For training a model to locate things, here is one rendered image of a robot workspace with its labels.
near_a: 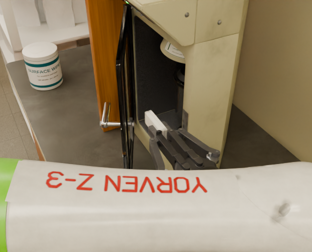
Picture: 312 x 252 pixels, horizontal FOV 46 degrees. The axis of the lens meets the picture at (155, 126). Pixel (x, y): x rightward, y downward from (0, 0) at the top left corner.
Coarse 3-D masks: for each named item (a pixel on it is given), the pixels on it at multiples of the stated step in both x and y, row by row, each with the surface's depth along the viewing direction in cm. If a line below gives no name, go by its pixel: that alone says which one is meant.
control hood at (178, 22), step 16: (128, 0) 66; (144, 0) 63; (160, 0) 63; (176, 0) 64; (192, 0) 66; (160, 16) 65; (176, 16) 66; (192, 16) 68; (176, 32) 68; (192, 32) 70
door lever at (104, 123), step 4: (104, 104) 91; (108, 104) 91; (104, 108) 90; (108, 108) 90; (104, 112) 88; (108, 112) 88; (104, 116) 87; (108, 116) 87; (104, 120) 86; (108, 120) 87; (100, 124) 86; (104, 124) 85; (108, 124) 86; (112, 124) 86; (116, 124) 86
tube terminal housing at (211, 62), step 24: (216, 0) 68; (240, 0) 71; (216, 24) 72; (240, 24) 75; (192, 48) 73; (216, 48) 76; (240, 48) 96; (192, 72) 76; (216, 72) 80; (192, 96) 80; (216, 96) 84; (192, 120) 85; (216, 120) 89; (144, 144) 118; (216, 144) 95; (168, 168) 105
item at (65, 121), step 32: (64, 64) 159; (32, 96) 140; (64, 96) 140; (96, 96) 140; (32, 128) 126; (64, 128) 125; (96, 128) 125; (256, 128) 125; (64, 160) 113; (96, 160) 113; (224, 160) 113; (256, 160) 113; (288, 160) 113
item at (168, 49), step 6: (162, 42) 90; (168, 42) 87; (162, 48) 89; (168, 48) 87; (174, 48) 85; (168, 54) 87; (174, 54) 86; (180, 54) 85; (174, 60) 86; (180, 60) 85
